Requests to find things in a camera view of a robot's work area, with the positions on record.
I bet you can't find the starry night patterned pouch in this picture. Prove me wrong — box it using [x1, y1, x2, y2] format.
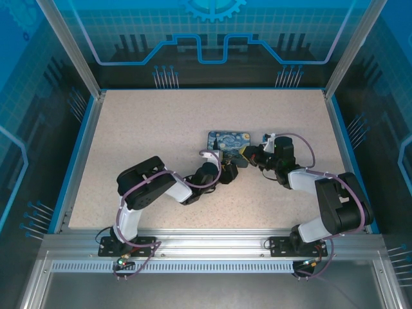
[205, 129, 254, 169]

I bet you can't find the blue table edge strip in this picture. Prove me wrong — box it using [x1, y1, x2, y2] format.
[330, 95, 380, 234]
[46, 95, 97, 234]

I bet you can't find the grey metal shelf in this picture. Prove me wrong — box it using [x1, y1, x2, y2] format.
[19, 250, 412, 309]

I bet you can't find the small lit connector board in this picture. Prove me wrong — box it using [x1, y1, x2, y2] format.
[301, 257, 324, 270]
[116, 256, 135, 270]

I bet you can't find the aluminium mounting rail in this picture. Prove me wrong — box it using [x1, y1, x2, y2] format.
[41, 227, 384, 259]

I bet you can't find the aluminium table side rail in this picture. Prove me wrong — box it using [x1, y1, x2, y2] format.
[53, 91, 108, 234]
[323, 89, 370, 233]

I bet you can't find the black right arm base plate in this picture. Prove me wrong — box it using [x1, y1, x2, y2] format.
[268, 236, 328, 258]

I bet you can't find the slotted grey cable duct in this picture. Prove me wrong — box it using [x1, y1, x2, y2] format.
[50, 260, 297, 274]

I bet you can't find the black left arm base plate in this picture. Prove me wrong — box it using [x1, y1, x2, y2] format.
[98, 236, 158, 258]

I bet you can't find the aluminium frame post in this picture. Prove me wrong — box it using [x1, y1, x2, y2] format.
[323, 0, 389, 99]
[34, 0, 108, 99]

